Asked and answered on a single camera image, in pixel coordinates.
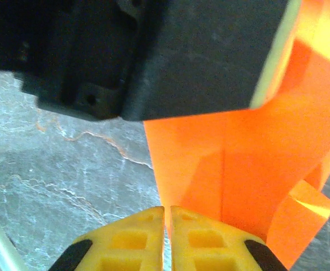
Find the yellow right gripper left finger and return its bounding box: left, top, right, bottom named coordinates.
left=47, top=206, right=165, bottom=271

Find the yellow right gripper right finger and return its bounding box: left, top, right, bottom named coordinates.
left=170, top=205, right=289, bottom=271

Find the orange paper sheet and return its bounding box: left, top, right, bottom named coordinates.
left=144, top=0, right=330, bottom=270

